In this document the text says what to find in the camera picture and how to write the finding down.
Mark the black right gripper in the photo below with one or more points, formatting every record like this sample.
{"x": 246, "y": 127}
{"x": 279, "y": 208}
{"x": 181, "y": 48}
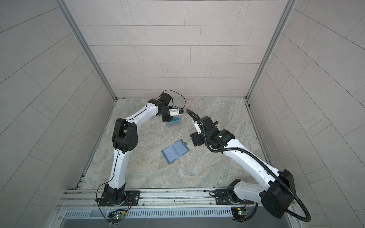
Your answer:
{"x": 195, "y": 138}

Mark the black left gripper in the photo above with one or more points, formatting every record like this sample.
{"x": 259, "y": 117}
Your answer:
{"x": 168, "y": 119}

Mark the teal chip card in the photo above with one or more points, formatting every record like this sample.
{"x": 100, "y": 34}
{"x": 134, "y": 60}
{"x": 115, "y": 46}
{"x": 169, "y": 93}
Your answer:
{"x": 176, "y": 118}

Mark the blue-grey card holder wallet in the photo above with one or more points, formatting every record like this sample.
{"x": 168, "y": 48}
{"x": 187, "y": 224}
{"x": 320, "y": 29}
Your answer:
{"x": 175, "y": 151}

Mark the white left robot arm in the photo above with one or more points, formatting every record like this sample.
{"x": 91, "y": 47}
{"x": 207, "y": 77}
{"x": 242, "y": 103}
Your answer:
{"x": 125, "y": 140}

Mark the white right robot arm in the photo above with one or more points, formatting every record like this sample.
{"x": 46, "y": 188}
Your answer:
{"x": 275, "y": 188}

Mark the teal VIP card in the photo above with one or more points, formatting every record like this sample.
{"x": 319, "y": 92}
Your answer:
{"x": 172, "y": 123}

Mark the white vent grille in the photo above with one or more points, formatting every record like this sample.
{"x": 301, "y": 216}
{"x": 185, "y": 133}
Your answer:
{"x": 143, "y": 213}

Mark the right circuit board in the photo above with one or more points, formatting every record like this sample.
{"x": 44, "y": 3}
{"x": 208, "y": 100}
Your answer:
{"x": 239, "y": 214}

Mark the circuit board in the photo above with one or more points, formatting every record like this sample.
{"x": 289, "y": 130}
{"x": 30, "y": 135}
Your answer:
{"x": 239, "y": 214}
{"x": 115, "y": 217}

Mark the left circuit board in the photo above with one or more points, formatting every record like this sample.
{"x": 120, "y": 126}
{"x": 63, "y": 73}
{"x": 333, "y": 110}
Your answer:
{"x": 115, "y": 217}

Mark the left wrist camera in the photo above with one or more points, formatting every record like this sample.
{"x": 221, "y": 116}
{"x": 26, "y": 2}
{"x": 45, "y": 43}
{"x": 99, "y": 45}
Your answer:
{"x": 175, "y": 111}

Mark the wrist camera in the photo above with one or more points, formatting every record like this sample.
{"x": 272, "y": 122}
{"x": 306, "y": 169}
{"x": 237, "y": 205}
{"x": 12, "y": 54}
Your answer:
{"x": 175, "y": 111}
{"x": 197, "y": 127}

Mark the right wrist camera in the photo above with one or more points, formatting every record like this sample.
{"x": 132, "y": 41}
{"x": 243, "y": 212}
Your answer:
{"x": 197, "y": 127}

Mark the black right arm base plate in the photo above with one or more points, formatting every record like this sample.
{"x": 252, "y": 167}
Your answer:
{"x": 228, "y": 196}

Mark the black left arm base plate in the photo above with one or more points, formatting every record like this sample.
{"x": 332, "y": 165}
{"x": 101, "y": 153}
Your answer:
{"x": 131, "y": 198}

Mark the left aluminium corner post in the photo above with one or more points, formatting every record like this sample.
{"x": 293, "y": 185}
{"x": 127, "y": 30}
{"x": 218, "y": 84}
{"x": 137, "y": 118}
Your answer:
{"x": 82, "y": 42}

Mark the aluminium corner post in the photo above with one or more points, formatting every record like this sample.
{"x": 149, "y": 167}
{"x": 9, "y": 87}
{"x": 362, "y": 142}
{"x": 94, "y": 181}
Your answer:
{"x": 279, "y": 29}
{"x": 82, "y": 42}

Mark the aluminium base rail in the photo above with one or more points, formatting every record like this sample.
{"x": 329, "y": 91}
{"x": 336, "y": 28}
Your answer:
{"x": 166, "y": 197}

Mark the right aluminium corner post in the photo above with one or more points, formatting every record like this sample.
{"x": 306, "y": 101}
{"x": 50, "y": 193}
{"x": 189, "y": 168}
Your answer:
{"x": 279, "y": 29}

